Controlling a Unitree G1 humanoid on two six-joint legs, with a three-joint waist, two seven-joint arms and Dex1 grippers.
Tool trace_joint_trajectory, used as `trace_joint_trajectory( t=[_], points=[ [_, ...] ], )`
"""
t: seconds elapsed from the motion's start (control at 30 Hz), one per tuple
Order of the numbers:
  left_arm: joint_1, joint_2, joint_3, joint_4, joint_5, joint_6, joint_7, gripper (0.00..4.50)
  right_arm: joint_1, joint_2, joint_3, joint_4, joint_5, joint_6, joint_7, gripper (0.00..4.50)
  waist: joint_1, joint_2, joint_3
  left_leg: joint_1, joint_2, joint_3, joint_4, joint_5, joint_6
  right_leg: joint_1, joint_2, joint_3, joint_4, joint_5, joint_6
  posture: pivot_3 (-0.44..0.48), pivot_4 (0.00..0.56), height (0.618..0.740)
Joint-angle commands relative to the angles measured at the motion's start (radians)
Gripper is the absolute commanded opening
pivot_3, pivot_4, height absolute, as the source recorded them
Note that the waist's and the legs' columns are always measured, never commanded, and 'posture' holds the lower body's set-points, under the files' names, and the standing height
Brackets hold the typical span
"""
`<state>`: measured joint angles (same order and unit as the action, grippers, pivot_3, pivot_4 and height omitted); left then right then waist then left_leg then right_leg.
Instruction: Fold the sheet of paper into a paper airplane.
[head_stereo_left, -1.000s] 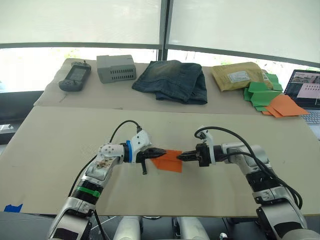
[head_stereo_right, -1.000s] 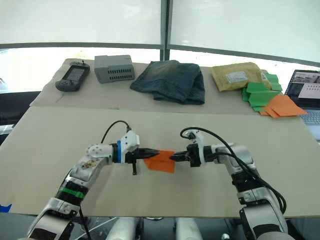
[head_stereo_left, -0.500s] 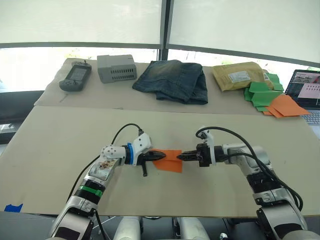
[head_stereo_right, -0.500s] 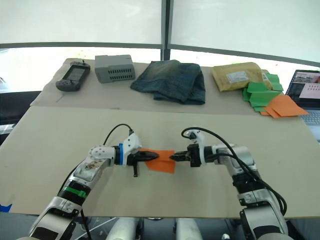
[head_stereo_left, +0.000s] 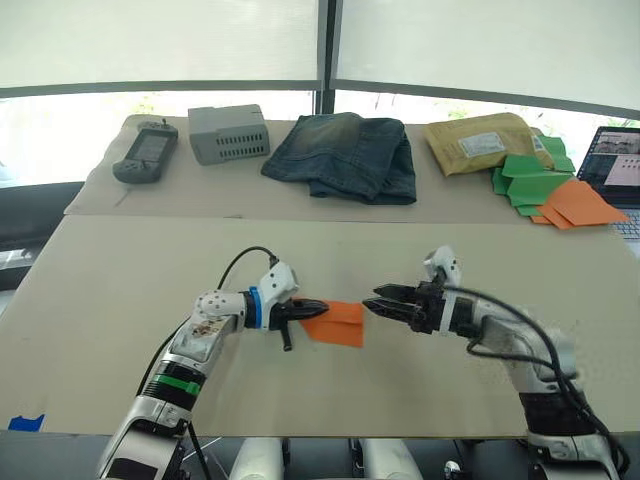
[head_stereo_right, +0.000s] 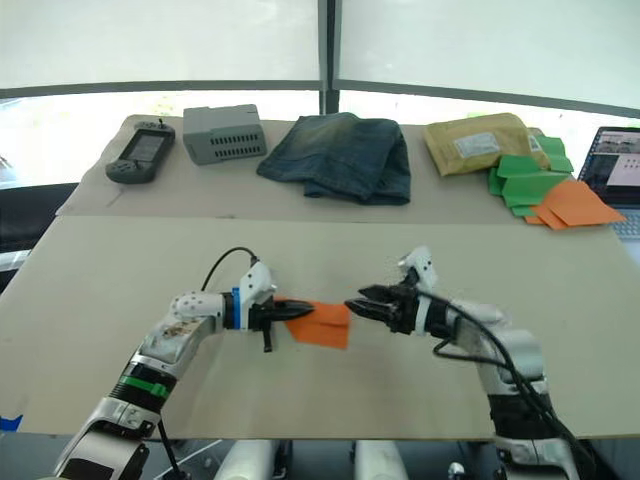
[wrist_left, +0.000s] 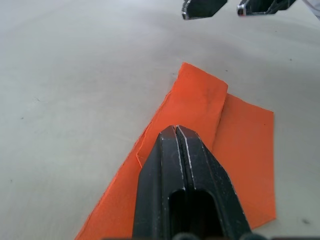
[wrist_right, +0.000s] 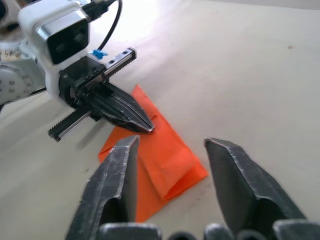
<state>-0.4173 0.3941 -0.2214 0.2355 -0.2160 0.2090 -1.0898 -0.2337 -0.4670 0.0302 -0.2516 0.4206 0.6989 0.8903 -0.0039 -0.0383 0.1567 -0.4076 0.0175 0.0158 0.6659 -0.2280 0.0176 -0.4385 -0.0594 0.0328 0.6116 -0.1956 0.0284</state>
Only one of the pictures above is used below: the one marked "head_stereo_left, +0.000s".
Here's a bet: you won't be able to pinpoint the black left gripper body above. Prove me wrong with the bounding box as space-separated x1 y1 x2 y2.
268 298 302 354

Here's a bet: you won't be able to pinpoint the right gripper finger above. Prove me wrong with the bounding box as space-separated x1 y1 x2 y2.
361 297 415 325
372 283 417 302

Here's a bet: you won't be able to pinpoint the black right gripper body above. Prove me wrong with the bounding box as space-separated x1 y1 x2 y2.
408 280 447 336

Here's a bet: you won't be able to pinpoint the orange paper sheet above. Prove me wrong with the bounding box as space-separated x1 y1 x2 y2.
543 179 632 233
529 211 564 229
299 299 367 348

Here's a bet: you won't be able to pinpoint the large green paper sheet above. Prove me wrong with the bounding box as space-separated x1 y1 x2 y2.
491 167 576 218

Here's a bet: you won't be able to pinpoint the folded green paper sheet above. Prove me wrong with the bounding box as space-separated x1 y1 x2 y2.
500 154 576 180

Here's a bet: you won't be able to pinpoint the small green paper sheet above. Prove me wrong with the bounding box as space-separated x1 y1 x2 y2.
535 134 577 174

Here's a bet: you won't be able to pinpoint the folded blue denim jeans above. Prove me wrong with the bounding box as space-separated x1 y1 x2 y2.
260 112 418 206

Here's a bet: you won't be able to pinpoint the silver rounded robot part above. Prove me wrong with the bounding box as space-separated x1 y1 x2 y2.
359 438 422 480
229 437 287 480

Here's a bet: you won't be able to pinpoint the brown padded mailing envelope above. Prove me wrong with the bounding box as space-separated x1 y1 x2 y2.
422 112 556 178

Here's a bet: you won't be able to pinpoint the grey vented plastic box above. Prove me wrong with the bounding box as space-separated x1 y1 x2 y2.
187 103 272 167

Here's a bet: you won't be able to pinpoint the dark grey handheld controller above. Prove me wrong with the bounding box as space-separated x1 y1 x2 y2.
112 118 180 185

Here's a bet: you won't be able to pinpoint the open laptop computer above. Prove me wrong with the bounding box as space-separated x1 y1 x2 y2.
574 126 640 243

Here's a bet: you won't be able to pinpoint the black side table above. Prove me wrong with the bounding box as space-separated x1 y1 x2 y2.
0 180 85 292

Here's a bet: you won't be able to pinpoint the blue tape piece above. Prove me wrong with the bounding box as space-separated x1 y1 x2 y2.
7 413 46 433

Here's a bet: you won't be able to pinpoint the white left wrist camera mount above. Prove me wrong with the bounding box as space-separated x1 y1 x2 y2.
256 260 302 329

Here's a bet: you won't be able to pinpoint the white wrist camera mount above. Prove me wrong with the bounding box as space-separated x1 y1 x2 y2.
256 260 302 329
422 245 460 335

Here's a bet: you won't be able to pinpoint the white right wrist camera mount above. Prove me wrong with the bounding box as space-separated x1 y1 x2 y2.
422 245 460 335

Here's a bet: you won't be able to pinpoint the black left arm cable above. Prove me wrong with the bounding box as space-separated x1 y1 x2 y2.
135 246 279 401

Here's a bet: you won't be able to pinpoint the dark window frame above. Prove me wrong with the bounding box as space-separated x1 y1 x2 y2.
0 0 640 122

